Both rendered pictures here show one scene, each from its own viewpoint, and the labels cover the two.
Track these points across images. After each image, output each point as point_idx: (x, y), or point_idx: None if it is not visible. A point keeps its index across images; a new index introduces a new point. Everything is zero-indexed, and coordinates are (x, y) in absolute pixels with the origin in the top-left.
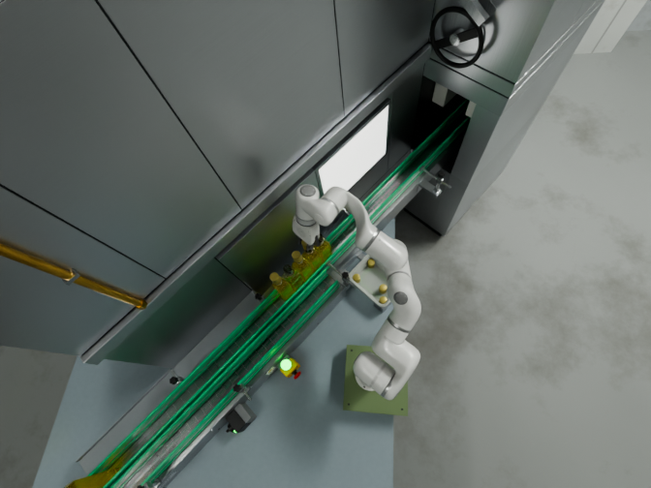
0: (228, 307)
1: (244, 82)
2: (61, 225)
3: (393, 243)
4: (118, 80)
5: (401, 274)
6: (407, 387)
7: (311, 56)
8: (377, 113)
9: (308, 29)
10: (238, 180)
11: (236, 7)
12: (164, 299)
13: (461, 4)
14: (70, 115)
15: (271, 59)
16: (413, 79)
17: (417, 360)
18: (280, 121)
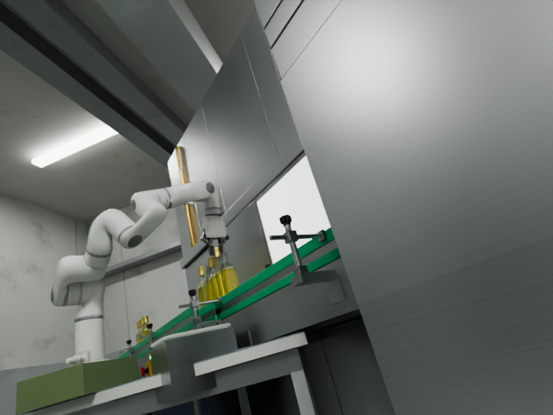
0: None
1: (226, 131)
2: (190, 180)
3: (149, 190)
4: (202, 131)
5: (132, 222)
6: (43, 375)
7: (249, 114)
8: (301, 156)
9: (246, 100)
10: (225, 188)
11: (224, 100)
12: (196, 250)
13: None
14: (196, 142)
15: (234, 118)
16: None
17: (61, 258)
18: (239, 154)
